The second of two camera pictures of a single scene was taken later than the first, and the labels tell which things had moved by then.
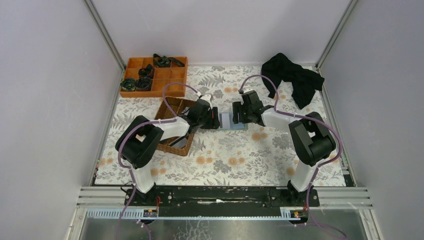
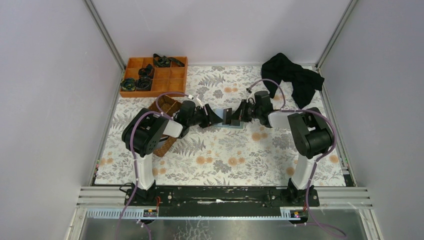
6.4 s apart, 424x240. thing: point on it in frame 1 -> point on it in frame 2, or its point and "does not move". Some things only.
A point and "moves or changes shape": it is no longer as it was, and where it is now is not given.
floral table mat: [231, 126] does not move
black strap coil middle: [147, 72] does not move
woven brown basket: [179, 144] moves or changes shape
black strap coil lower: [143, 83] does not move
